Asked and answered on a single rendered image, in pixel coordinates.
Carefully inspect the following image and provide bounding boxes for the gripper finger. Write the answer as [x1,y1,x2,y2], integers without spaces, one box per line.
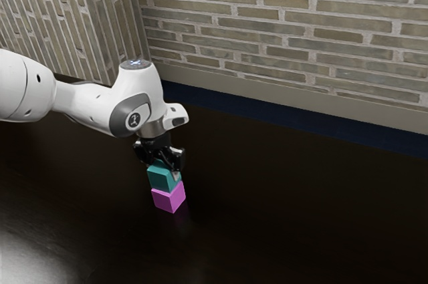
[163,152,183,182]

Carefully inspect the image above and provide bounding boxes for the teal block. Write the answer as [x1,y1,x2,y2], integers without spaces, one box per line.
[146,158,182,193]

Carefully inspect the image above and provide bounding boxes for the magenta block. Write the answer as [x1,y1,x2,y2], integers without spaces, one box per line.
[150,180,187,214]

